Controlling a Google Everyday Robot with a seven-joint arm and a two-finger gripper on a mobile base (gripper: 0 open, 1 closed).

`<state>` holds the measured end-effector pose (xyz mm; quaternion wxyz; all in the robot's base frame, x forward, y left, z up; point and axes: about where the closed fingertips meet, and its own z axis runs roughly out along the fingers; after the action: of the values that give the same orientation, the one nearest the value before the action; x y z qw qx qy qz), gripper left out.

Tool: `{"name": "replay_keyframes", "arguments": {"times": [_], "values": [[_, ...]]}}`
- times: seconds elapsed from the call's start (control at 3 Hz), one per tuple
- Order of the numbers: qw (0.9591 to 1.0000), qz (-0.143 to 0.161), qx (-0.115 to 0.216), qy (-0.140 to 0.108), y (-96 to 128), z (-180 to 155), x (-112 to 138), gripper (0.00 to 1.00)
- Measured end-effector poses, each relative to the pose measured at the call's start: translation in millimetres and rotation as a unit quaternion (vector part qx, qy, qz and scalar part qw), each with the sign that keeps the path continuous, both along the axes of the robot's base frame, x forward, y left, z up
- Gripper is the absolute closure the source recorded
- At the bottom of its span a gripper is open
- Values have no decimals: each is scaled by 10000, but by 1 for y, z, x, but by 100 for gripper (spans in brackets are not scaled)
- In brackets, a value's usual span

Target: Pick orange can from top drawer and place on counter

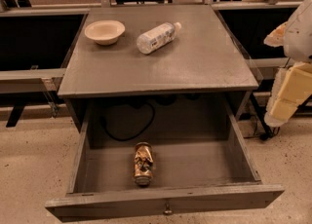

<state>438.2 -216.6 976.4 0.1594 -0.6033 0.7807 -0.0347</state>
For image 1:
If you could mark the beige ceramic bowl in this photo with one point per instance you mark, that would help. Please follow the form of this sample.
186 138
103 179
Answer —
105 32

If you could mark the small metal drawer knob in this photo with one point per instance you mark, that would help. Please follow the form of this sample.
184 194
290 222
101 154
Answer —
168 210

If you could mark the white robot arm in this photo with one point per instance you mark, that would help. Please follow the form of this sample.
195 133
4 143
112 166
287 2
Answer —
298 34

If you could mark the open grey wooden drawer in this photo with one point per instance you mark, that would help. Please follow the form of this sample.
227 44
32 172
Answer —
201 163

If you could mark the clear plastic water bottle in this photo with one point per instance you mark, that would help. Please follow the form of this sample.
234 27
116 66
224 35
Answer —
157 37

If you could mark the crushed orange soda can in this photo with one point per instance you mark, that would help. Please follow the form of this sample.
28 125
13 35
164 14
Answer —
143 164

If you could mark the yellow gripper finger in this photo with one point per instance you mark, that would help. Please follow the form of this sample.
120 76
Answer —
276 37
291 87

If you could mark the grey metal rail frame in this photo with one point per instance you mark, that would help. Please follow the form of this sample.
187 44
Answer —
29 80

